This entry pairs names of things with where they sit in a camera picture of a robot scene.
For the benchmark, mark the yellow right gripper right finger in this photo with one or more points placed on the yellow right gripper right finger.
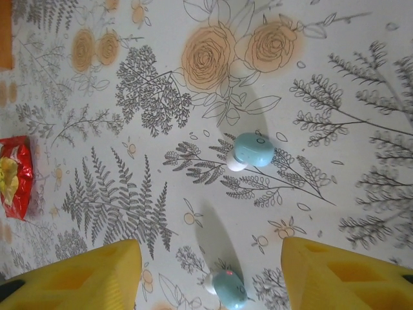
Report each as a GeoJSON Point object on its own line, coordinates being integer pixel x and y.
{"type": "Point", "coordinates": [338, 281]}

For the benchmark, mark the red snack packet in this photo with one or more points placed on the red snack packet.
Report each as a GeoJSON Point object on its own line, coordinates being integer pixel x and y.
{"type": "Point", "coordinates": [19, 181]}

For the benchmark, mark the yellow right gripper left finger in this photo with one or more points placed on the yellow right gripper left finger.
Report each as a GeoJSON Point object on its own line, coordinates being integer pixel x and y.
{"type": "Point", "coordinates": [80, 281]}

